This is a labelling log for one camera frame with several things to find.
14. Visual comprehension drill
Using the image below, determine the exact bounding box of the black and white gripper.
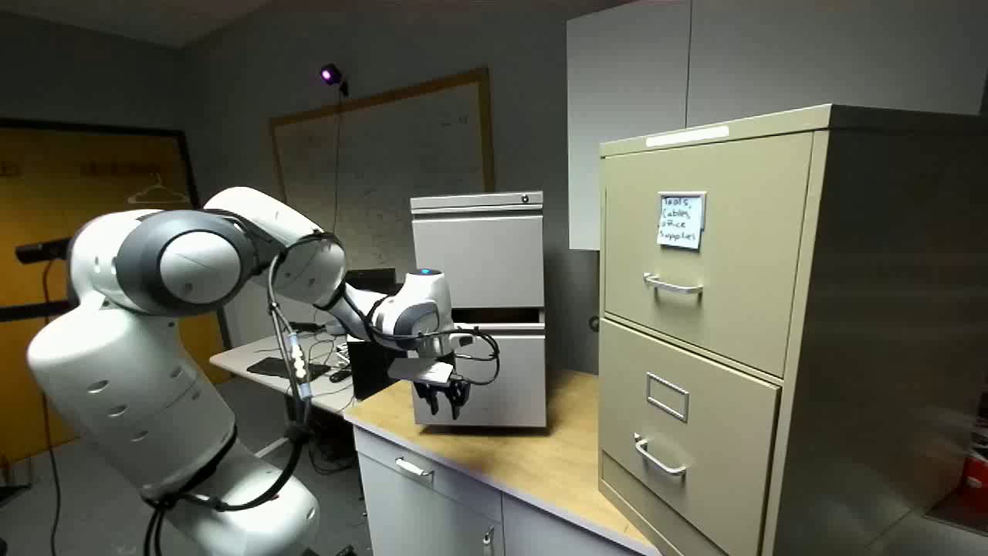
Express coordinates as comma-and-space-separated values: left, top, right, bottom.
411, 328, 476, 420

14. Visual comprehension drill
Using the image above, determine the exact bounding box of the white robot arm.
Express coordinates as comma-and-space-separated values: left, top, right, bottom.
28, 184, 469, 556

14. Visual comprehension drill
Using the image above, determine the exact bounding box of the wooden top counter cabinet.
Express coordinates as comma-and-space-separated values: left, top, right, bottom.
346, 375, 658, 556

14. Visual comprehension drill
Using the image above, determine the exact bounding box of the small grey filing cabinet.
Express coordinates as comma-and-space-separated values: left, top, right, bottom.
409, 187, 554, 433

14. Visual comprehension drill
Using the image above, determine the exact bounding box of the beige lower cabinet drawer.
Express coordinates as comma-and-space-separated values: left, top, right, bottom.
599, 322, 779, 556

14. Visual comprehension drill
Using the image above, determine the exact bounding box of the beige cabinet drawer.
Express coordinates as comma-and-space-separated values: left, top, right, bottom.
599, 134, 813, 375
599, 322, 779, 556

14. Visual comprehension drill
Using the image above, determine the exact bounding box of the white drawer label card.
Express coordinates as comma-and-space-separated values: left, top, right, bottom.
658, 192, 706, 249

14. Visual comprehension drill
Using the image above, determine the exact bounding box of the beige upper cabinet drawer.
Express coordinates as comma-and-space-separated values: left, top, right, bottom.
599, 134, 813, 375

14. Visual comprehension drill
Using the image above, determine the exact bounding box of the large beige filing cabinet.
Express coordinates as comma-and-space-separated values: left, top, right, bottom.
599, 106, 988, 556

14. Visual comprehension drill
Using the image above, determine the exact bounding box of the white background desk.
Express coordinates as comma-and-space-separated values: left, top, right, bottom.
210, 332, 355, 413

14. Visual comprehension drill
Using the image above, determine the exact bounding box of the wood framed whiteboard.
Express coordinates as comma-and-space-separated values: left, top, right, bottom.
272, 69, 495, 273

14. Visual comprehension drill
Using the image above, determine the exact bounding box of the yellow door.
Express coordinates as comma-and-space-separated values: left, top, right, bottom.
0, 116, 232, 466

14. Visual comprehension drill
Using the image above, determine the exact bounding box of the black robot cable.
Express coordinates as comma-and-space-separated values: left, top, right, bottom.
143, 241, 319, 556

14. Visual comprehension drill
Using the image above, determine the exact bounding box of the purple lit wall camera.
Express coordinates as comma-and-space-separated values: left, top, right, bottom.
319, 62, 349, 100

